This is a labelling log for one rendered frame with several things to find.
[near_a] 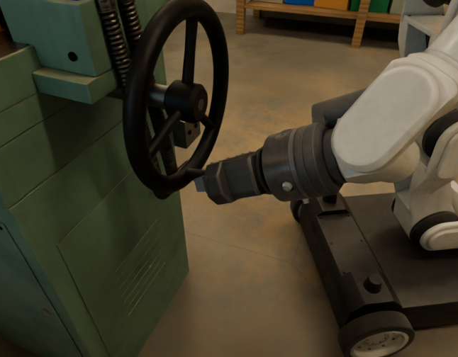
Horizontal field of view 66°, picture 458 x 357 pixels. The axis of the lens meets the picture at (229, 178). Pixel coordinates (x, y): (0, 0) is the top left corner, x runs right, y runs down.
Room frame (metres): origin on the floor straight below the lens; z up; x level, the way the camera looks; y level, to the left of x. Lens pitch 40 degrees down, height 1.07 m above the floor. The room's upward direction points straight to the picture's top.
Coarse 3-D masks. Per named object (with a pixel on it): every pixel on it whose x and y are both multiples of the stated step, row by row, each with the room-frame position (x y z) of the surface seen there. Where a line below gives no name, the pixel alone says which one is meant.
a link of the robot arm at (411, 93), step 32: (416, 64) 0.32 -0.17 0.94; (448, 64) 0.31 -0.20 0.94; (384, 96) 0.30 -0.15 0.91; (416, 96) 0.29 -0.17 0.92; (448, 96) 0.28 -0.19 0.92; (352, 128) 0.30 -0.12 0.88; (384, 128) 0.28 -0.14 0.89; (416, 128) 0.27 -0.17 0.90; (352, 160) 0.28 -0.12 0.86; (384, 160) 0.26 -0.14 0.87
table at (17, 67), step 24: (168, 0) 0.80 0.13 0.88; (0, 48) 0.47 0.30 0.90; (24, 48) 0.47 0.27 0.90; (0, 72) 0.42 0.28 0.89; (24, 72) 0.45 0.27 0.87; (48, 72) 0.46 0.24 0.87; (72, 72) 0.46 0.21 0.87; (0, 96) 0.41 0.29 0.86; (24, 96) 0.44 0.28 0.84; (72, 96) 0.44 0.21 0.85; (96, 96) 0.43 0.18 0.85
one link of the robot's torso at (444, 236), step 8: (456, 184) 0.85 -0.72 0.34; (456, 192) 0.81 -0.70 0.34; (456, 200) 0.79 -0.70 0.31; (456, 208) 0.78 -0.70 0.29; (440, 224) 0.68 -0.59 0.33; (448, 224) 0.68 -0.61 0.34; (456, 224) 0.68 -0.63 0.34; (432, 232) 0.67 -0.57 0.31; (440, 232) 0.66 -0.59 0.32; (448, 232) 0.66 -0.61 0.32; (456, 232) 0.66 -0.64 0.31; (424, 240) 0.66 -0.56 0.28; (432, 240) 0.66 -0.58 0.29; (440, 240) 0.66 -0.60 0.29; (448, 240) 0.66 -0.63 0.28; (456, 240) 0.67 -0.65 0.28; (424, 248) 0.67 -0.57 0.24; (432, 248) 0.66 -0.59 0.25; (440, 248) 0.66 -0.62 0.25; (448, 248) 0.67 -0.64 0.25; (456, 248) 0.68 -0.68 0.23
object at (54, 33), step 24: (0, 0) 0.49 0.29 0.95; (24, 0) 0.47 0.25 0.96; (48, 0) 0.46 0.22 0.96; (72, 0) 0.46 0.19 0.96; (144, 0) 0.56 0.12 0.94; (24, 24) 0.48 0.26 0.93; (48, 24) 0.46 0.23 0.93; (72, 24) 0.45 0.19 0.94; (96, 24) 0.46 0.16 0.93; (144, 24) 0.55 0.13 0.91; (48, 48) 0.47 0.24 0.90; (72, 48) 0.45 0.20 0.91; (96, 48) 0.45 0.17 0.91; (96, 72) 0.44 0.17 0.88
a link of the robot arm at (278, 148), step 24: (264, 144) 0.36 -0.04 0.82; (288, 144) 0.34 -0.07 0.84; (216, 168) 0.35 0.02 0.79; (240, 168) 0.34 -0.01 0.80; (264, 168) 0.33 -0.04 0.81; (288, 168) 0.32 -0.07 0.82; (216, 192) 0.33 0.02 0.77; (240, 192) 0.33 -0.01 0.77; (264, 192) 0.33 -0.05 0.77; (288, 192) 0.31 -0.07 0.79
